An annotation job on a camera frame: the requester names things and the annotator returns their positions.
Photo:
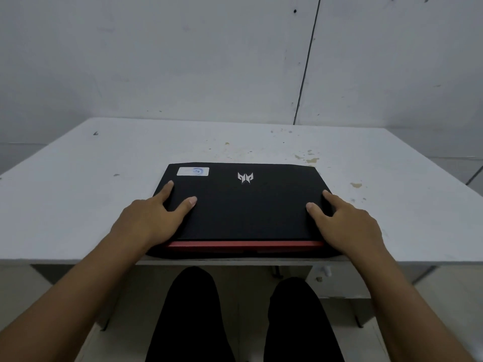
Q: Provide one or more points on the person's left hand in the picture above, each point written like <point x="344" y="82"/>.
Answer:
<point x="145" y="220"/>

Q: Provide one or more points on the person's right hand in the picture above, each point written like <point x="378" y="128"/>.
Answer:
<point x="349" y="229"/>

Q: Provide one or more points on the person's left thumb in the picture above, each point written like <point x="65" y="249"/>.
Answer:
<point x="184" y="209"/>

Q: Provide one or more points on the person's right thumb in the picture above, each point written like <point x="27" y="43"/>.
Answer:
<point x="317" y="216"/>

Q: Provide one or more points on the black laptop with red hinge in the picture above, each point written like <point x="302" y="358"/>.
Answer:
<point x="245" y="211"/>

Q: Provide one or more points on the person's right forearm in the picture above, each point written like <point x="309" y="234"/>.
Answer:
<point x="403" y="309"/>

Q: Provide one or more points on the person's left forearm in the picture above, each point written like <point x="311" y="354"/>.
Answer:
<point x="71" y="301"/>

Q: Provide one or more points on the white sticker on laptop lid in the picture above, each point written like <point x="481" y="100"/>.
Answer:
<point x="193" y="171"/>

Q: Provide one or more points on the white table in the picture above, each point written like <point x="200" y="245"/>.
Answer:
<point x="339" y="288"/>

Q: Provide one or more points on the person's left leg black trousers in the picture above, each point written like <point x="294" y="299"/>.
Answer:
<point x="190" y="320"/>

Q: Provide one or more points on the person's leg black trousers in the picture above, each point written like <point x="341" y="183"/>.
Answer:
<point x="300" y="327"/>
<point x="190" y="320"/>

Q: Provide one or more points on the person's right leg black trousers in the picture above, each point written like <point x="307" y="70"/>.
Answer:
<point x="300" y="327"/>

